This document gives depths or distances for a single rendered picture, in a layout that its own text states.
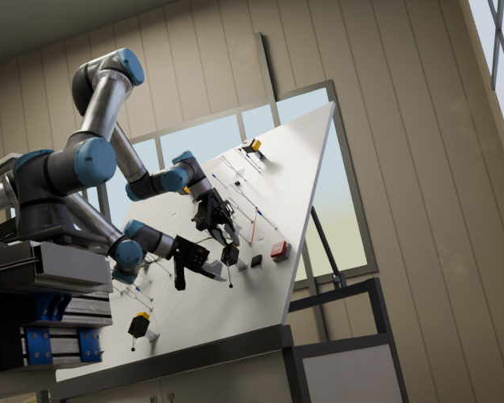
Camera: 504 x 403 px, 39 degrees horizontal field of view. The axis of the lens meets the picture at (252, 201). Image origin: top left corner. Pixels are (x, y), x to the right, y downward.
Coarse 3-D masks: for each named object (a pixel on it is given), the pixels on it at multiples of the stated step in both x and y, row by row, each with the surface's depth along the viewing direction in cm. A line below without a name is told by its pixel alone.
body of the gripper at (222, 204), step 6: (210, 192) 240; (216, 192) 245; (198, 198) 240; (204, 198) 241; (210, 198) 241; (216, 198) 244; (216, 204) 243; (222, 204) 242; (216, 210) 240; (222, 210) 241; (228, 210) 245; (216, 216) 240; (222, 216) 239; (210, 222) 242; (216, 222) 241; (222, 222) 241
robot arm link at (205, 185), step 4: (204, 180) 239; (208, 180) 241; (196, 184) 238; (200, 184) 238; (204, 184) 239; (208, 184) 240; (188, 188) 240; (192, 188) 239; (196, 188) 238; (200, 188) 238; (204, 188) 238; (208, 188) 239; (192, 192) 240; (196, 192) 239; (200, 192) 238; (204, 192) 239; (196, 196) 239; (200, 196) 239
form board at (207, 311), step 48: (288, 144) 278; (240, 192) 279; (288, 192) 255; (192, 240) 280; (240, 240) 256; (288, 240) 236; (144, 288) 281; (192, 288) 257; (240, 288) 236; (288, 288) 219; (192, 336) 237
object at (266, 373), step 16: (272, 352) 216; (208, 368) 232; (224, 368) 228; (240, 368) 224; (256, 368) 220; (272, 368) 216; (176, 384) 241; (192, 384) 237; (208, 384) 232; (224, 384) 228; (240, 384) 223; (256, 384) 219; (272, 384) 215; (288, 384) 212; (176, 400) 241; (192, 400) 236; (208, 400) 231; (224, 400) 227; (240, 400) 223; (256, 400) 219; (272, 400) 215; (288, 400) 211
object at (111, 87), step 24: (96, 72) 206; (120, 72) 204; (96, 96) 197; (120, 96) 202; (96, 120) 189; (72, 144) 180; (96, 144) 178; (48, 168) 179; (72, 168) 177; (96, 168) 177; (72, 192) 182
